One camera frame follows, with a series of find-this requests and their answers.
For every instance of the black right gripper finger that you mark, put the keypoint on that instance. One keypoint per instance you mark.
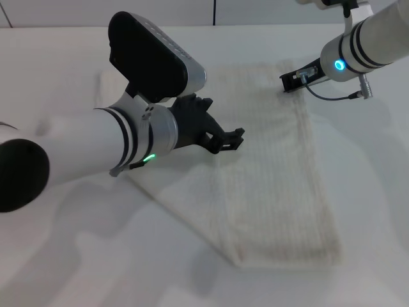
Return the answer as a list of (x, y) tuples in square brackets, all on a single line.
[(290, 82)]

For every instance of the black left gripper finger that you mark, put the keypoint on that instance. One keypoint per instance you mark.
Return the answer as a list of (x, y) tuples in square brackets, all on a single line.
[(223, 144), (238, 134)]

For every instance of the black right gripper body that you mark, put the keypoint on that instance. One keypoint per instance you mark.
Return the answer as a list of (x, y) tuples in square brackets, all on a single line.
[(311, 74)]

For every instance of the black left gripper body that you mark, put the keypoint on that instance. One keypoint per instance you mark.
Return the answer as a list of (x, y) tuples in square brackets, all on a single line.
[(191, 124)]

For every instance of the white ribbed towel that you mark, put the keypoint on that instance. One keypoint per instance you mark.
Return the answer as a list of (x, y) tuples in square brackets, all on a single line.
[(268, 179)]

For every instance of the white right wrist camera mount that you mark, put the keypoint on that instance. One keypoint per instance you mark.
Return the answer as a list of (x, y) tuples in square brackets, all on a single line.
[(354, 9)]

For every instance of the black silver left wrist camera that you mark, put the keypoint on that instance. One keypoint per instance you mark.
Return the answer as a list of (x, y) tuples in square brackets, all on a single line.
[(147, 60)]

